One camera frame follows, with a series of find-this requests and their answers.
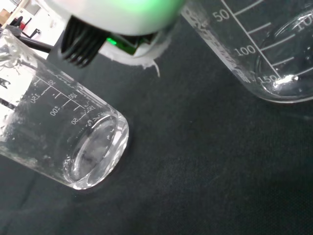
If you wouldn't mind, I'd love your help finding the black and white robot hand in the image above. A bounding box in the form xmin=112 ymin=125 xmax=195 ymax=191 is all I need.
xmin=42 ymin=0 xmax=188 ymax=70

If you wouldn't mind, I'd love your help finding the black tripod leg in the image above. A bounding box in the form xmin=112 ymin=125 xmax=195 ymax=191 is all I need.
xmin=16 ymin=34 xmax=52 ymax=53

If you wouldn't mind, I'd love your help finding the black table cloth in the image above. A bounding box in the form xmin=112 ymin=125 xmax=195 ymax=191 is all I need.
xmin=0 ymin=14 xmax=313 ymax=235

